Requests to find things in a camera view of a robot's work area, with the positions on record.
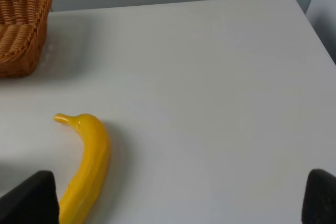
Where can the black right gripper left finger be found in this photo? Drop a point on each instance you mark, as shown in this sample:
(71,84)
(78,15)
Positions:
(32,201)

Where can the yellow banana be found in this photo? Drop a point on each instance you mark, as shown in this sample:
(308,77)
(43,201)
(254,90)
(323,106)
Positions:
(86,185)

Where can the brown wicker basket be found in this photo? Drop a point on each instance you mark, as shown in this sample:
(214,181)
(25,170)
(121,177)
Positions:
(23,34)

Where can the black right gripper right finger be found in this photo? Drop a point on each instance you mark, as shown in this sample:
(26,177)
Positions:
(319,198)

